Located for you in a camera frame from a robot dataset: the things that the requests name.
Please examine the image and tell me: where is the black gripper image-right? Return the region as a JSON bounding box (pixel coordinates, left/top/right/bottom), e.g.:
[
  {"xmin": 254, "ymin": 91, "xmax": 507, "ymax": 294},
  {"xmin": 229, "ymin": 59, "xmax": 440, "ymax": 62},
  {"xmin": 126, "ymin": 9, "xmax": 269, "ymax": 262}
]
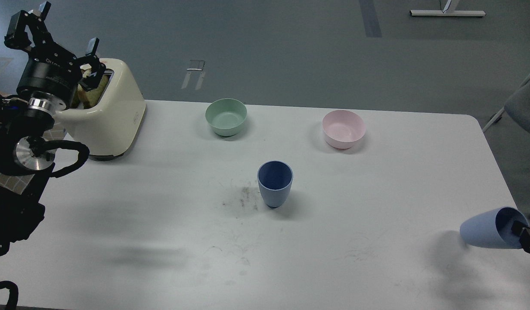
[{"xmin": 511, "ymin": 220, "xmax": 530, "ymax": 254}]

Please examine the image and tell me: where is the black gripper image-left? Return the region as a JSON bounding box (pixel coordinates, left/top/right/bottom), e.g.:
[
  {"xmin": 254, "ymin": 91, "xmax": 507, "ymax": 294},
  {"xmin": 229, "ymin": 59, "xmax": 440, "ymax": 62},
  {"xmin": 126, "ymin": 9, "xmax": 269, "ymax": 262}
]
[{"xmin": 4, "ymin": 1, "xmax": 107, "ymax": 108}]

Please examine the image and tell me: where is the light blue cup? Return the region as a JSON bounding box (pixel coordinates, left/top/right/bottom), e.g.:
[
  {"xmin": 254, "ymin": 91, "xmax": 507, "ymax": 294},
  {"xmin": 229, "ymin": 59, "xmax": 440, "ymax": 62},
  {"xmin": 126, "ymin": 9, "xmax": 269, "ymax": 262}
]
[{"xmin": 459, "ymin": 207, "xmax": 528, "ymax": 249}]

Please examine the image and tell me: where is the toast slice front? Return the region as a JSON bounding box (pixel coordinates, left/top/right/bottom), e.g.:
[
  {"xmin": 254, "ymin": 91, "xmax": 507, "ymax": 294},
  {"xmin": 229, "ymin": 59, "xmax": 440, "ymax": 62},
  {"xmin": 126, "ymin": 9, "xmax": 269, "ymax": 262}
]
[{"xmin": 77, "ymin": 73, "xmax": 110, "ymax": 109}]

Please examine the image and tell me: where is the cream toaster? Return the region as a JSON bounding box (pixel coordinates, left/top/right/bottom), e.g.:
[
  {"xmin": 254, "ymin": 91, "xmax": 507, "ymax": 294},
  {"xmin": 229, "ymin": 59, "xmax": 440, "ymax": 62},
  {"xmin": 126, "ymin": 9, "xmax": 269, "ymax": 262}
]
[{"xmin": 54, "ymin": 58, "xmax": 146, "ymax": 161}]

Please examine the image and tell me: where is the grey chair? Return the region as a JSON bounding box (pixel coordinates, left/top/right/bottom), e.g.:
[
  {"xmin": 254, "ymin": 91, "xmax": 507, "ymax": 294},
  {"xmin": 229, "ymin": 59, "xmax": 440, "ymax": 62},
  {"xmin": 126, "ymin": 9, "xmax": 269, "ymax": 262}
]
[{"xmin": 482, "ymin": 73, "xmax": 530, "ymax": 133}]

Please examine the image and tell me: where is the beige checkered cloth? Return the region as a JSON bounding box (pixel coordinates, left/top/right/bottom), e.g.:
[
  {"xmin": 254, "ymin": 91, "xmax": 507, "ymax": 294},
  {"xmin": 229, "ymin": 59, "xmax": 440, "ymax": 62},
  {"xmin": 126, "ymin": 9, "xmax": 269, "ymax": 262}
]
[{"xmin": 0, "ymin": 88, "xmax": 67, "ymax": 196}]

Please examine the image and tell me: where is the green bowl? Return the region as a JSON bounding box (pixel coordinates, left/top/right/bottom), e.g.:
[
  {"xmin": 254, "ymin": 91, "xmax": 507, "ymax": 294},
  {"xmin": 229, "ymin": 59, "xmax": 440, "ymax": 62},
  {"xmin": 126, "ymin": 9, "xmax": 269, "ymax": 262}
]
[{"xmin": 205, "ymin": 98, "xmax": 248, "ymax": 137}]

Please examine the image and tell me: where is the pink bowl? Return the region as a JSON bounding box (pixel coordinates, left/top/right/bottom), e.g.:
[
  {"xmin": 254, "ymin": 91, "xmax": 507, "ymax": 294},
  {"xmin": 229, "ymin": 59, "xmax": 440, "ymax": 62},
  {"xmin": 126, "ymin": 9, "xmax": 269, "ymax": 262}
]
[{"xmin": 321, "ymin": 110, "xmax": 366, "ymax": 150}]

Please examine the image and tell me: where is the white table leg base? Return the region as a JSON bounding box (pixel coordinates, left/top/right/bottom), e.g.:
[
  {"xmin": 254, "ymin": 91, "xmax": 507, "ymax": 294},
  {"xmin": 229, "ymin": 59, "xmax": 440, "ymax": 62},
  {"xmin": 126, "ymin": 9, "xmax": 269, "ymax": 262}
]
[{"xmin": 409, "ymin": 0, "xmax": 487, "ymax": 18}]

